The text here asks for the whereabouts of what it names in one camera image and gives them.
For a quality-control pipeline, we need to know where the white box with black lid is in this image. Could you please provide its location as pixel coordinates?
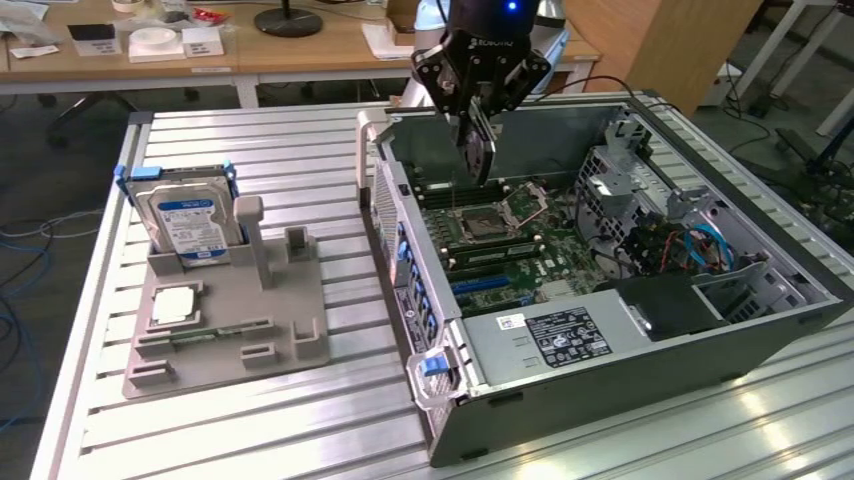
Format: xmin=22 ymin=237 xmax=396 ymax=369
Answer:
xmin=65 ymin=23 xmax=124 ymax=58

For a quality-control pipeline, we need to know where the black chair base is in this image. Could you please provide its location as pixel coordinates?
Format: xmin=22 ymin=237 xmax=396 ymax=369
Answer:
xmin=38 ymin=92 xmax=138 ymax=149

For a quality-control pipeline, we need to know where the white tape box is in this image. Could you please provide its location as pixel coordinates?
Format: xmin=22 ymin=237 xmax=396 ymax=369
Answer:
xmin=126 ymin=27 xmax=187 ymax=65

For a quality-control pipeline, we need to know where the clear plastic bag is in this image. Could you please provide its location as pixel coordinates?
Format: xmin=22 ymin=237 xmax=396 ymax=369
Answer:
xmin=0 ymin=7 xmax=65 ymax=44

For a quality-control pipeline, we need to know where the CPU socket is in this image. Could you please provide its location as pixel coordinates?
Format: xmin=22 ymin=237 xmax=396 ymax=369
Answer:
xmin=453 ymin=205 xmax=507 ymax=247

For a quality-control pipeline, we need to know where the green motherboard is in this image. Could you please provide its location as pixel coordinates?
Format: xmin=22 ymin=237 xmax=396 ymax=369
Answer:
xmin=407 ymin=172 xmax=606 ymax=320

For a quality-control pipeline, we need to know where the RAM stick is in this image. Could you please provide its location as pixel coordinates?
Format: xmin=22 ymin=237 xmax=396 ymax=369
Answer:
xmin=169 ymin=323 xmax=263 ymax=346
xmin=444 ymin=242 xmax=543 ymax=266

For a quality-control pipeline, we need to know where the hard disk with blue bracket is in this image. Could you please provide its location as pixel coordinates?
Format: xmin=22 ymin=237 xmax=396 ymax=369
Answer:
xmin=112 ymin=159 xmax=240 ymax=269

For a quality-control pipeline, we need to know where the perforated metal disk bay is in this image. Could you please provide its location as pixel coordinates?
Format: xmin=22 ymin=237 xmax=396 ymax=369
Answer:
xmin=573 ymin=144 xmax=672 ymax=271

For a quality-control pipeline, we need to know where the white desk frame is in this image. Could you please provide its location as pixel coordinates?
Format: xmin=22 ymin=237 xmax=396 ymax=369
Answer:
xmin=730 ymin=0 xmax=854 ymax=136

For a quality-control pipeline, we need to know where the blue wire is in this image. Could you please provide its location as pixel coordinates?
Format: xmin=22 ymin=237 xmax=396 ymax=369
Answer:
xmin=686 ymin=223 xmax=736 ymax=274

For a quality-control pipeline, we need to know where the grey parts rack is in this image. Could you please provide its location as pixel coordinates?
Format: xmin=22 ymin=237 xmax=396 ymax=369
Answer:
xmin=118 ymin=195 xmax=333 ymax=401

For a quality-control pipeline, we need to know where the open grey PC case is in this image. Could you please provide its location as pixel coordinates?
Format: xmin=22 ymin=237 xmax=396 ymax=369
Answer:
xmin=356 ymin=88 xmax=854 ymax=469

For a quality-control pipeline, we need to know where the brown cardboard box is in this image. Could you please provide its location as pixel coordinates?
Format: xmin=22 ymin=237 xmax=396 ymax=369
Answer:
xmin=385 ymin=0 xmax=421 ymax=35

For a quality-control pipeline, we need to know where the light floor cable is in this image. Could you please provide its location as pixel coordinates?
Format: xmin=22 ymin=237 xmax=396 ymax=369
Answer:
xmin=0 ymin=207 xmax=101 ymax=241

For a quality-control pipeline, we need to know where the red wire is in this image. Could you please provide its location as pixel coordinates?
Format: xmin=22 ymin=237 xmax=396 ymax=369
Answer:
xmin=656 ymin=227 xmax=695 ymax=271

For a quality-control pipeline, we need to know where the grey power supply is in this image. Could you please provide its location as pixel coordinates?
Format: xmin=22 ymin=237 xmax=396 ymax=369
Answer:
xmin=459 ymin=288 xmax=652 ymax=399

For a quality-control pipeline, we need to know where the metal socket cover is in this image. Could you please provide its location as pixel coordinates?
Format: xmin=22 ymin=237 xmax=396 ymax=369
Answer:
xmin=503 ymin=179 xmax=555 ymax=235

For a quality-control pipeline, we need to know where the black cable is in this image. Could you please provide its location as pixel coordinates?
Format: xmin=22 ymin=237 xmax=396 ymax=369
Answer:
xmin=552 ymin=75 xmax=679 ymax=112

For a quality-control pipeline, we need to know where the wooden desk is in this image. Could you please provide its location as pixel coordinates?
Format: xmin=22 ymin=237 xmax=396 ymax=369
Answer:
xmin=0 ymin=0 xmax=602 ymax=96

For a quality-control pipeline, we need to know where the wooden cabinet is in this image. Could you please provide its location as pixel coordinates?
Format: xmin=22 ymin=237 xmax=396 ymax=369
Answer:
xmin=551 ymin=0 xmax=766 ymax=115

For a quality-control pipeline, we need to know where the graphics card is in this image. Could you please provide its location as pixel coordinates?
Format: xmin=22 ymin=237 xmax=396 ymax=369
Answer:
xmin=456 ymin=94 xmax=499 ymax=187

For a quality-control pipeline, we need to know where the red packet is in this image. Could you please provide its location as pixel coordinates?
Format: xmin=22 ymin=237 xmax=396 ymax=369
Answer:
xmin=188 ymin=4 xmax=232 ymax=26

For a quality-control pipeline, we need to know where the black plastic shroud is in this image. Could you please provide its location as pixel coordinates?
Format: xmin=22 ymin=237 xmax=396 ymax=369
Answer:
xmin=592 ymin=273 xmax=728 ymax=342

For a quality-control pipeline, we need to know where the white paper stack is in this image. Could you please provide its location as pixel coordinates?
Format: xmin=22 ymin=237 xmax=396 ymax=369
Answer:
xmin=361 ymin=22 xmax=419 ymax=61

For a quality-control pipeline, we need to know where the black RAM slot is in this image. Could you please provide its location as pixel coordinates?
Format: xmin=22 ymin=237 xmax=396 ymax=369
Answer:
xmin=416 ymin=180 xmax=505 ymax=199
xmin=423 ymin=193 xmax=509 ymax=211

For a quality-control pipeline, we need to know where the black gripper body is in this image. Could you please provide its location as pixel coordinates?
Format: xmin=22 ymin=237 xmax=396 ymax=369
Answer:
xmin=444 ymin=0 xmax=539 ymax=100

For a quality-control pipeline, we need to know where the black round lamp base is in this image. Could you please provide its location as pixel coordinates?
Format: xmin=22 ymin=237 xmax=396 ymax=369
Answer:
xmin=252 ymin=0 xmax=325 ymax=38

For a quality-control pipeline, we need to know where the grey case latch handle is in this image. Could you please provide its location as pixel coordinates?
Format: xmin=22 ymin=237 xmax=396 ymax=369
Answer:
xmin=404 ymin=349 xmax=463 ymax=412

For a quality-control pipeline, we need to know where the black floor equipment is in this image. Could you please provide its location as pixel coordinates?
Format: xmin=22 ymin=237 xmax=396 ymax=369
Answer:
xmin=772 ymin=127 xmax=854 ymax=226

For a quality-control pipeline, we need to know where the silver CPU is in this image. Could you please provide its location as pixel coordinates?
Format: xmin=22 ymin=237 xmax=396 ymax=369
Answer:
xmin=149 ymin=288 xmax=199 ymax=327

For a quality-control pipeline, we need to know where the blue expansion slot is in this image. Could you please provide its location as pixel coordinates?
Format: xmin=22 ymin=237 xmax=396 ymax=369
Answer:
xmin=451 ymin=274 xmax=532 ymax=297

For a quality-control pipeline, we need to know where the small white box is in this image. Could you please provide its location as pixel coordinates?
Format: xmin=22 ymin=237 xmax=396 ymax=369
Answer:
xmin=180 ymin=25 xmax=225 ymax=58

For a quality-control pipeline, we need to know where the grey metal disk bay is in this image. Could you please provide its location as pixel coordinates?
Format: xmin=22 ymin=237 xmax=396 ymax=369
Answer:
xmin=690 ymin=249 xmax=835 ymax=326

